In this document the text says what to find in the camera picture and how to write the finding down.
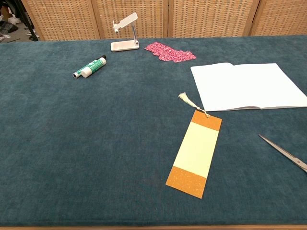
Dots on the pink patterned paper card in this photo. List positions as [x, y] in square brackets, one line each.
[185, 57]
[154, 47]

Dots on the wicker folding screen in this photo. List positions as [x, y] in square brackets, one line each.
[144, 19]

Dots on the white shoe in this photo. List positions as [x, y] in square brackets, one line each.
[15, 20]

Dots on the white glue stick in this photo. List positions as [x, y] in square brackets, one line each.
[86, 72]

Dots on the white phone stand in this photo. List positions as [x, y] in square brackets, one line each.
[124, 45]

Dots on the white notebook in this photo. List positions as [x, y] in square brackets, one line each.
[239, 86]

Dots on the brown card tag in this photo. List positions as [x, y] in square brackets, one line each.
[194, 148]

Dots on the green marker pen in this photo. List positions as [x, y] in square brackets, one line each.
[78, 72]

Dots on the teal carpet table cover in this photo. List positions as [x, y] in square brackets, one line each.
[96, 143]

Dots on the pink patterned cloth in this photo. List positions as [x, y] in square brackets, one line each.
[168, 54]

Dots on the black tripod stand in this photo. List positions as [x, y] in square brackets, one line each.
[26, 20]

